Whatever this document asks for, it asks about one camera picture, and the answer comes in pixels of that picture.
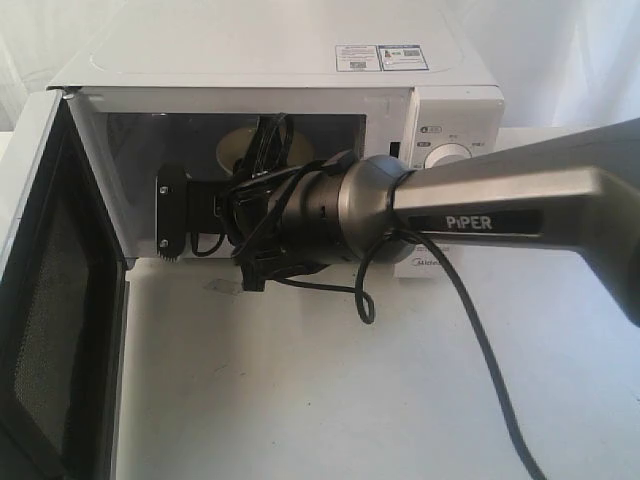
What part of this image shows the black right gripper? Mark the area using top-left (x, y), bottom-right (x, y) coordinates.
top-left (154, 114), bottom-right (341, 293)

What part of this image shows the white microwave oven body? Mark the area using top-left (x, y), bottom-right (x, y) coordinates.
top-left (51, 12), bottom-right (505, 259)

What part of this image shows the clear tape patch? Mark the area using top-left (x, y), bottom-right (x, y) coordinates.
top-left (204, 278), bottom-right (243, 295)

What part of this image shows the blue warning sticker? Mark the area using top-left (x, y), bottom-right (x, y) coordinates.
top-left (335, 44), bottom-right (429, 72)

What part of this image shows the cream ceramic bowl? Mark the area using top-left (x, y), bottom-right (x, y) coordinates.
top-left (216, 127), bottom-right (315, 175)

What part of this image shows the silver Piper robot arm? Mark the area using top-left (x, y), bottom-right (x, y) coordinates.
top-left (155, 115), bottom-right (639, 322)

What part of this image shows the white microwave door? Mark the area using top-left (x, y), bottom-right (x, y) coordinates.
top-left (1, 90), bottom-right (128, 479)

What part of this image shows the upper white control knob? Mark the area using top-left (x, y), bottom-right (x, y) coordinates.
top-left (423, 143), bottom-right (472, 168)

